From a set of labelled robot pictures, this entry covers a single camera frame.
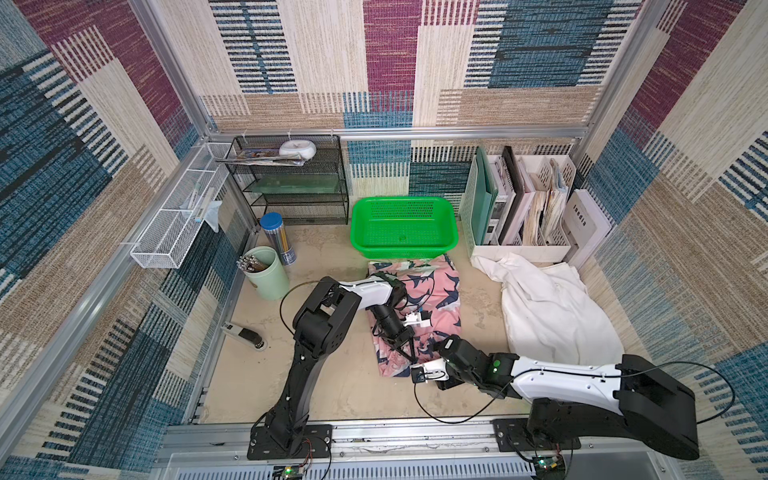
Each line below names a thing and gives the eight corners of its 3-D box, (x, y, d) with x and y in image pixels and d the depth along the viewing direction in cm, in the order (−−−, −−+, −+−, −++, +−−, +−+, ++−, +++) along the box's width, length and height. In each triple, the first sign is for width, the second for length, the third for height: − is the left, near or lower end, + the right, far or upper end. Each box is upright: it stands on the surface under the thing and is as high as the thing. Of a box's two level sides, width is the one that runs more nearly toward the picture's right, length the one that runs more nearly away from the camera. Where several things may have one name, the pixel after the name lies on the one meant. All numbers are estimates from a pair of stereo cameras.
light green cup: (263, 304, 101) (246, 278, 88) (264, 276, 108) (247, 248, 95) (289, 298, 102) (275, 272, 90) (288, 271, 109) (275, 243, 97)
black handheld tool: (226, 337, 93) (219, 329, 89) (233, 328, 95) (226, 320, 91) (262, 353, 90) (256, 346, 86) (269, 343, 92) (263, 336, 88)
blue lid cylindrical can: (275, 265, 110) (256, 229, 95) (280, 249, 115) (263, 212, 100) (294, 265, 110) (279, 229, 95) (298, 249, 115) (284, 212, 100)
